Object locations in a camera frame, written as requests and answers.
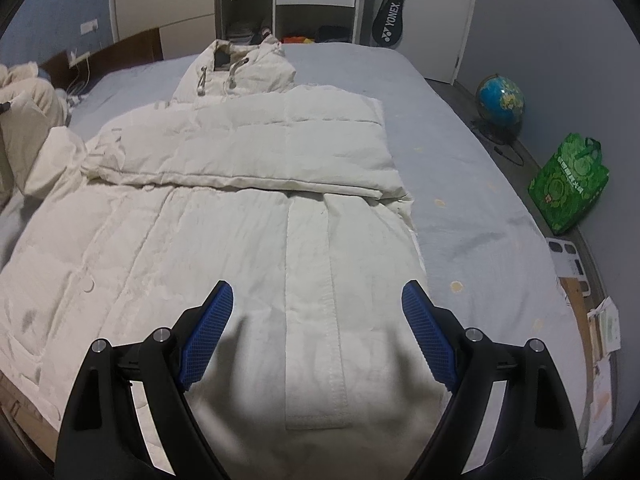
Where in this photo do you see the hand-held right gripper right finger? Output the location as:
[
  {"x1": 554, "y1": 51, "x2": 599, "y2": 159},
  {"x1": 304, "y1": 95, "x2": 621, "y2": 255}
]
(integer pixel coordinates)
[{"x1": 401, "y1": 280, "x2": 585, "y2": 480}]

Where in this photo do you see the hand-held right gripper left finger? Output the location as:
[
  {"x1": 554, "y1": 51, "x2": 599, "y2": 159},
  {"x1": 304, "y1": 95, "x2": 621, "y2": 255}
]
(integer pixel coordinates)
[{"x1": 55, "y1": 280, "x2": 235, "y2": 480}]

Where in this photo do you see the white puffer jacket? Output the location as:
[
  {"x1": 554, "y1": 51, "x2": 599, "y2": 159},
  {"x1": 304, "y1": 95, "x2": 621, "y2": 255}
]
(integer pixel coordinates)
[{"x1": 0, "y1": 37, "x2": 426, "y2": 480}]

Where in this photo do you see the open shelf unit with clothes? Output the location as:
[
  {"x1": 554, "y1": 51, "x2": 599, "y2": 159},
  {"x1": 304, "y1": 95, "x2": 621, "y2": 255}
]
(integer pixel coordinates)
[{"x1": 215, "y1": 0, "x2": 278, "y2": 46}]

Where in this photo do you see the bed with grey sheet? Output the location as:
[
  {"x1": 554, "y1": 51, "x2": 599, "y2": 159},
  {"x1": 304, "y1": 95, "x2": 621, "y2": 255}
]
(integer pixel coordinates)
[{"x1": 0, "y1": 42, "x2": 606, "y2": 480}]

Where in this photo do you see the white bathroom scale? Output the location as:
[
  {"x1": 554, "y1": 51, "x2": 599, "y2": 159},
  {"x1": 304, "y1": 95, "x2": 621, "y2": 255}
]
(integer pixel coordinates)
[{"x1": 545, "y1": 237, "x2": 591, "y2": 278}]

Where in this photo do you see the pile of papers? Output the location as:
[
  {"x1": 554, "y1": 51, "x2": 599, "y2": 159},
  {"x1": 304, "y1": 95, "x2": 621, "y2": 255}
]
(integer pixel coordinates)
[{"x1": 587, "y1": 296, "x2": 621, "y2": 361}]

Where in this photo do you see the green shopping bag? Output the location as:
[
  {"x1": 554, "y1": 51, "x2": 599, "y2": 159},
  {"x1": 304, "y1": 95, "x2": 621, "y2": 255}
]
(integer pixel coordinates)
[{"x1": 528, "y1": 132, "x2": 610, "y2": 236}]

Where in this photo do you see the blue globe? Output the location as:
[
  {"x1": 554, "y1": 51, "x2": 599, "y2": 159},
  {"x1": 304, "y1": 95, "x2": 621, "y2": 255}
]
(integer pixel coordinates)
[{"x1": 472, "y1": 74, "x2": 526, "y2": 146}]

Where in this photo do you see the cream knitted blanket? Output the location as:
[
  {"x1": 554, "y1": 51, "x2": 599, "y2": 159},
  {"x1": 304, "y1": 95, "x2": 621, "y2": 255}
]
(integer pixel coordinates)
[{"x1": 0, "y1": 62, "x2": 71, "y2": 206}]

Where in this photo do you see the brown wooden headboard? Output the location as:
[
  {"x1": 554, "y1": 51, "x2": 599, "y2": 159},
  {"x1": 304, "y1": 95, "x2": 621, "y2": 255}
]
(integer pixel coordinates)
[{"x1": 40, "y1": 27, "x2": 163, "y2": 86}]

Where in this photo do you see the black racket bag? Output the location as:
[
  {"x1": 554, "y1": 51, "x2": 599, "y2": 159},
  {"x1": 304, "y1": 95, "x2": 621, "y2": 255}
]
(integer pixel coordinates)
[{"x1": 371, "y1": 0, "x2": 408, "y2": 50}]

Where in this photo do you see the white door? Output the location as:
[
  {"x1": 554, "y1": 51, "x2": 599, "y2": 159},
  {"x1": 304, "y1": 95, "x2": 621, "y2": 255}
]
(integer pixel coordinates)
[{"x1": 395, "y1": 0, "x2": 476, "y2": 86}]

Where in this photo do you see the cream wardrobe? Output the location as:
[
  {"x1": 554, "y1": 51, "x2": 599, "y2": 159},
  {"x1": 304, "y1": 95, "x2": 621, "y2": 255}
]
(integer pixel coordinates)
[{"x1": 107, "y1": 0, "x2": 218, "y2": 61}]

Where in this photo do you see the white drawer cabinet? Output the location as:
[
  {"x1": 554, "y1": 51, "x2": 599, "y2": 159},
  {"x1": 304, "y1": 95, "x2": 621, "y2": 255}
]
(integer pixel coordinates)
[{"x1": 275, "y1": 0, "x2": 361, "y2": 46}]

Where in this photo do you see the black globe cable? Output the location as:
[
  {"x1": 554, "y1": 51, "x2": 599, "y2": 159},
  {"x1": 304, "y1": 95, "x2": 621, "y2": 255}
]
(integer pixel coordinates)
[{"x1": 470, "y1": 120, "x2": 526, "y2": 166}]

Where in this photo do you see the white charging cable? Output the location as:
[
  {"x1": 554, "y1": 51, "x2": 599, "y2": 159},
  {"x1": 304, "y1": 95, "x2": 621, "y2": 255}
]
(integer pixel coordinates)
[{"x1": 65, "y1": 57, "x2": 93, "y2": 106}]

